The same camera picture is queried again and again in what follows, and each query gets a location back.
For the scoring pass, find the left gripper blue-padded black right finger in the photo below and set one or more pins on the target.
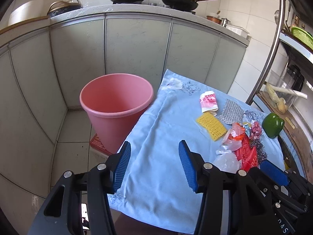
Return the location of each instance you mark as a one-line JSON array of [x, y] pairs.
[[230, 201]]

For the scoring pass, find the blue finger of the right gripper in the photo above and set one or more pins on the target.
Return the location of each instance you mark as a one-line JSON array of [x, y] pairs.
[[275, 173]]

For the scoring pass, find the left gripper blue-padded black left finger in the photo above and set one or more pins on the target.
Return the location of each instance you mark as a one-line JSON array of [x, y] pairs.
[[61, 211]]

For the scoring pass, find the red cardboard box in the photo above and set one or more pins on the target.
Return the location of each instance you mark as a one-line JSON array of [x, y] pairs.
[[247, 155]]

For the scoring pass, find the colourful paper ball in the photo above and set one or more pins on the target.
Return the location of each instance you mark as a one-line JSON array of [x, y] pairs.
[[253, 130]]

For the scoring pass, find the orange clear plastic bag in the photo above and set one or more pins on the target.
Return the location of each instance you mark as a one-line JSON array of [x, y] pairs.
[[226, 159]]

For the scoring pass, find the yellow foam fruit net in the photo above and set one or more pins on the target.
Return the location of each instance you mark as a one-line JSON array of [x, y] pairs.
[[213, 126]]

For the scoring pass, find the silver mesh dish cloth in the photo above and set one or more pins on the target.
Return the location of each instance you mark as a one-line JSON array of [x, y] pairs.
[[231, 113]]

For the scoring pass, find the pink plastic trash bucket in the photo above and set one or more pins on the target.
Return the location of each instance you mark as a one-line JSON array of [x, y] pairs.
[[114, 103]]

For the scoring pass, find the grey kitchen cabinet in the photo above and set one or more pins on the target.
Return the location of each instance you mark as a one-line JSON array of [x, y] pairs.
[[45, 63]]

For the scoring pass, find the steel wool scrubber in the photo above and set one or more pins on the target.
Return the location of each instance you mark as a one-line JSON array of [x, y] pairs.
[[261, 154]]

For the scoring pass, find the steel shelf rack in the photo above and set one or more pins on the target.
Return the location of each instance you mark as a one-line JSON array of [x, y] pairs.
[[289, 51]]

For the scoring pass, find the green bell pepper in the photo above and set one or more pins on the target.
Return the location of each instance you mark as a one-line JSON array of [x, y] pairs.
[[272, 125]]

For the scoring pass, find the ginger root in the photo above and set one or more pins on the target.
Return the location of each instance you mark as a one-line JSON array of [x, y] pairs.
[[282, 107]]

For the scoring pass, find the red box under bucket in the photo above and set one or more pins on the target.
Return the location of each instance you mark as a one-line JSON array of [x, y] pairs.
[[96, 144]]

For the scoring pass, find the white leek stalk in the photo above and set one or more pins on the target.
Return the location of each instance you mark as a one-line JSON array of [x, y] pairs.
[[290, 91]]

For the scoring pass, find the clear glass container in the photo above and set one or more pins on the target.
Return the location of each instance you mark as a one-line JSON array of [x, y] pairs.
[[278, 94]]

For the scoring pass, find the light blue floral tablecloth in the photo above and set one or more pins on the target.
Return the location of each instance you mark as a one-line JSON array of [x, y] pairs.
[[155, 197]]

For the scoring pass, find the black blender jug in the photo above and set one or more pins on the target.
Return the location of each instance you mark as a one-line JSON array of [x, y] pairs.
[[293, 78]]

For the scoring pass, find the pink white paper packet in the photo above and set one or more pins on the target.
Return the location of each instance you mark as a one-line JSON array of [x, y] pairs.
[[208, 103]]

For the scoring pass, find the green plastic basket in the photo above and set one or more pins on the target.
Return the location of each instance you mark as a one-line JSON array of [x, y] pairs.
[[302, 35]]

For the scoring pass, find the white rectangular dish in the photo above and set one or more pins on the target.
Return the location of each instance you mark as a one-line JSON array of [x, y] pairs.
[[238, 30]]

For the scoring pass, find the small steel cup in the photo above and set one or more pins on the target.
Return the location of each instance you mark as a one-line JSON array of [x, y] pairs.
[[225, 22]]

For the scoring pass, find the copper bowl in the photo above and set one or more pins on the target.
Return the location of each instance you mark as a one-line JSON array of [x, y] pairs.
[[214, 17]]

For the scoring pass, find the white round appliance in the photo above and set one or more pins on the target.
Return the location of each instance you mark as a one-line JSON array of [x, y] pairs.
[[29, 10]]

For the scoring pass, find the black wooden-handled frying pan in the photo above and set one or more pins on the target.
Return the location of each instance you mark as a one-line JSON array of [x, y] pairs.
[[183, 5]]

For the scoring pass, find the dark pot with gold handle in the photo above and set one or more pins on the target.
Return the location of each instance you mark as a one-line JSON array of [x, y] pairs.
[[60, 7]]

